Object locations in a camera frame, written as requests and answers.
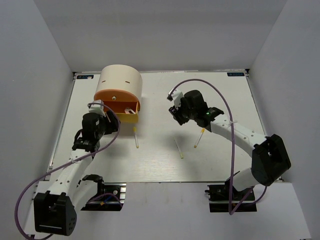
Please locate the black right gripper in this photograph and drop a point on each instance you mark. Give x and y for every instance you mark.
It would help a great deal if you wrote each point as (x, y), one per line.
(176, 113)

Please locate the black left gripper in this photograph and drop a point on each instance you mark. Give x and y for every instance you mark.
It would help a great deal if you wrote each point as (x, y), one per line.
(113, 126)

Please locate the pink white mini stapler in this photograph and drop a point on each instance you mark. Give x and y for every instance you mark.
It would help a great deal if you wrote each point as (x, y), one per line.
(129, 111)

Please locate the orange organizer drawer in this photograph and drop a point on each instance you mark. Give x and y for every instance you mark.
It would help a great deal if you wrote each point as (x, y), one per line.
(118, 94)

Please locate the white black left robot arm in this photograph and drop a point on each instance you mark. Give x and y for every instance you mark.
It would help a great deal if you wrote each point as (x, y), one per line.
(55, 210)

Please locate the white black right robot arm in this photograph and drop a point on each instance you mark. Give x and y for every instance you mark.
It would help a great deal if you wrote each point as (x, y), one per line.
(269, 157)

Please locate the white pen bright yellow cap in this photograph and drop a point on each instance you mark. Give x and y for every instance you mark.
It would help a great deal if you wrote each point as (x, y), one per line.
(135, 137)

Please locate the white pen orange-yellow cap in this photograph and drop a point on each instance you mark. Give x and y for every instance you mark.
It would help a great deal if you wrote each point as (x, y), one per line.
(199, 138)

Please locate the white pen pale yellow ends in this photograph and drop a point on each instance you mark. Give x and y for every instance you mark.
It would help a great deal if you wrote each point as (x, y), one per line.
(178, 148)

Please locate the cream round drawer organizer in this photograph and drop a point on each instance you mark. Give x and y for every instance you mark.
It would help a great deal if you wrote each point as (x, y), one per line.
(121, 77)

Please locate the blue logo sticker left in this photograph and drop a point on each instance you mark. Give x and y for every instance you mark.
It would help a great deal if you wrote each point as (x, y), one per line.
(84, 77)

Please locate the blue logo sticker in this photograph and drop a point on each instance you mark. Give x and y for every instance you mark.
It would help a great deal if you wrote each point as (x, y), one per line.
(235, 74)
(84, 77)

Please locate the blue logo sticker right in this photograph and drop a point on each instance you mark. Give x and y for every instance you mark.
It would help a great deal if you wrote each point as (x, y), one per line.
(235, 74)

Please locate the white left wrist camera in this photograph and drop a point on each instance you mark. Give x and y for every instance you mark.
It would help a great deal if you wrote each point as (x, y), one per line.
(97, 107)

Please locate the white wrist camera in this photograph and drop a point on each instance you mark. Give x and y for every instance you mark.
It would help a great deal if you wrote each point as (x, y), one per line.
(175, 95)
(97, 107)

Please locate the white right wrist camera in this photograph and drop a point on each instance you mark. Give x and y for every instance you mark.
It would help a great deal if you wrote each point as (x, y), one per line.
(175, 95)

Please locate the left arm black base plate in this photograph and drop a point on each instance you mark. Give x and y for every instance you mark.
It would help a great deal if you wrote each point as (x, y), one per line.
(110, 198)

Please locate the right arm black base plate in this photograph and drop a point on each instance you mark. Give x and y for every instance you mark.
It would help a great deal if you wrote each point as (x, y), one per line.
(218, 197)

